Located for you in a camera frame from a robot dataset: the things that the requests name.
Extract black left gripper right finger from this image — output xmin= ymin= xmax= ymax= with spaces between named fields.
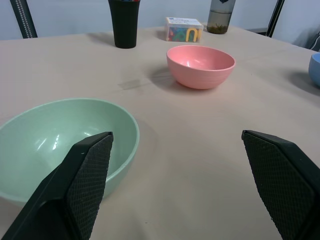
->
xmin=241 ymin=129 xmax=320 ymax=240

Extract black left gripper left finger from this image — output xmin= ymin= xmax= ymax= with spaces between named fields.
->
xmin=0 ymin=131 xmax=114 ymax=240

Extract green bowl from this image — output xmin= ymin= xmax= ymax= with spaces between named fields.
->
xmin=0 ymin=98 xmax=140 ymax=208

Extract blue bowl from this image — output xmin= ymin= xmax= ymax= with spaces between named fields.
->
xmin=308 ymin=52 xmax=320 ymax=88

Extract pink bowl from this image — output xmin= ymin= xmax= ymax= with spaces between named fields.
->
xmin=166 ymin=45 xmax=236 ymax=90

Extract black cup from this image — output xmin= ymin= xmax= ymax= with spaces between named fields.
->
xmin=107 ymin=0 xmax=141 ymax=49

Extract clear bottle with tea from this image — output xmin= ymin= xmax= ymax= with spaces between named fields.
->
xmin=206 ymin=0 xmax=236 ymax=35

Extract clear box of coloured letters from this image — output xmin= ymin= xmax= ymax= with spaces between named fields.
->
xmin=164 ymin=16 xmax=204 ymax=43

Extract black perforated metal post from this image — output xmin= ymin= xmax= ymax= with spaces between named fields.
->
xmin=9 ymin=0 xmax=38 ymax=39

